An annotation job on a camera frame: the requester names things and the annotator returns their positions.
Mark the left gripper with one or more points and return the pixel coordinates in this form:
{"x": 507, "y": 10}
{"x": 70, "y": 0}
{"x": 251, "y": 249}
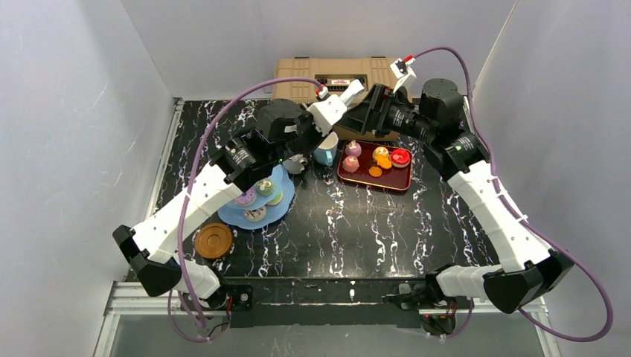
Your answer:
{"x": 301, "y": 145}

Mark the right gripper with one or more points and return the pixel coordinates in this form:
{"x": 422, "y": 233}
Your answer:
{"x": 375, "y": 111}

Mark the pink round pastry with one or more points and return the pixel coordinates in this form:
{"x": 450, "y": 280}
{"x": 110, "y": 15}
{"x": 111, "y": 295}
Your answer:
{"x": 350, "y": 164}

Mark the green kiwi tart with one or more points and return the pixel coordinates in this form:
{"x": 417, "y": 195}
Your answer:
{"x": 266, "y": 187}

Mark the green frosted donut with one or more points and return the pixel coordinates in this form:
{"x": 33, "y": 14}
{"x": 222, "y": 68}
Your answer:
{"x": 277, "y": 199}

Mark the purple frosted donut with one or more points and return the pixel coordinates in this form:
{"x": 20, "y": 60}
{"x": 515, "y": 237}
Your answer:
{"x": 246, "y": 199}

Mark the chocolate sprinkle donut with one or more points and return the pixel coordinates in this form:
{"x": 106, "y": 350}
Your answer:
{"x": 255, "y": 215}

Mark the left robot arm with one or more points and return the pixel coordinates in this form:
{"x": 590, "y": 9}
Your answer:
{"x": 154, "y": 247}

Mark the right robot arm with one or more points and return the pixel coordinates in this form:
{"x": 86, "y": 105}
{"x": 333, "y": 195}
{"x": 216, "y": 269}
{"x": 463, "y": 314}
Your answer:
{"x": 528, "y": 267}

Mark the light blue mug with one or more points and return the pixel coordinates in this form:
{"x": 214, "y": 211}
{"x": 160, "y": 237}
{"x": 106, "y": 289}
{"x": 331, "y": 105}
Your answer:
{"x": 325, "y": 153}

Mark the white mug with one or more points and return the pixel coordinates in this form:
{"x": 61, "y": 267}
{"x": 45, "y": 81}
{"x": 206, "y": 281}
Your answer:
{"x": 295, "y": 165}

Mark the pink cupcake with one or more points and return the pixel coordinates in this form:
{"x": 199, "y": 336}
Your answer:
{"x": 353, "y": 148}

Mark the orange pastry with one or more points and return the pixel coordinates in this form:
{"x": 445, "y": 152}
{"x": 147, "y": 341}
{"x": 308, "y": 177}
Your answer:
{"x": 381, "y": 156}

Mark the tan plastic toolbox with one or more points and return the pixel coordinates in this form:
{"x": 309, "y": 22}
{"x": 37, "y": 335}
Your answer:
{"x": 336, "y": 74}

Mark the red serving tray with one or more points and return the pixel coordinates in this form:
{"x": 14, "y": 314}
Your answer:
{"x": 398, "y": 179}

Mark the blue three-tier cake stand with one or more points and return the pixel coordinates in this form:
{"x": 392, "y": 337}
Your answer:
{"x": 262, "y": 204}

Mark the brown wooden coaster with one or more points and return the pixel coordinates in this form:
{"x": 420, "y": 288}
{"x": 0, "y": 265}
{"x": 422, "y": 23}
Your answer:
{"x": 214, "y": 241}

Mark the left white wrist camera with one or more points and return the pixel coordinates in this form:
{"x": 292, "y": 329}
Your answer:
{"x": 327, "y": 113}

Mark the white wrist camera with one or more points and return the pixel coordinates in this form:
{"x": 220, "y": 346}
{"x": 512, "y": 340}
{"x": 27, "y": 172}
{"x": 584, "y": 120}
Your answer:
{"x": 327, "y": 113}
{"x": 404, "y": 73}

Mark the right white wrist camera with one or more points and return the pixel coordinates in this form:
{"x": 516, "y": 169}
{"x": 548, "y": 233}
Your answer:
{"x": 404, "y": 73}

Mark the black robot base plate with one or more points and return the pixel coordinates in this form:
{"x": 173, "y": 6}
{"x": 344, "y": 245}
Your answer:
{"x": 417, "y": 304}

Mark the aluminium frame rail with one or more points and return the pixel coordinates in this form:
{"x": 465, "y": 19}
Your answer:
{"x": 131, "y": 297}

